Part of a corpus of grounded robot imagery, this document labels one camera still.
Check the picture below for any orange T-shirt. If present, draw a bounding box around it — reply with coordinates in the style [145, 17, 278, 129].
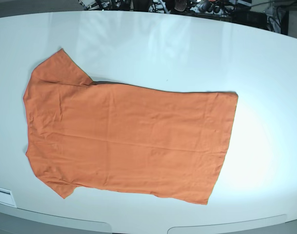
[23, 50, 238, 205]

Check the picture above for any black equipment box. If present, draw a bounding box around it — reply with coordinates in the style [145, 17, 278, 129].
[232, 9, 290, 35]

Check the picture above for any white label sticker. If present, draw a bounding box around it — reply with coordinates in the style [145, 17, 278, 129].
[0, 188, 17, 208]

